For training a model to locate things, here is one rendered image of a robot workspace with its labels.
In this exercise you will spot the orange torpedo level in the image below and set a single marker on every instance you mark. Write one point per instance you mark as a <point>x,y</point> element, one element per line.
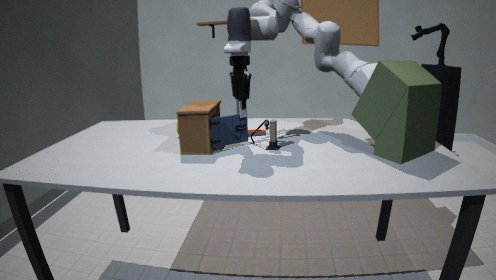
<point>257,133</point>

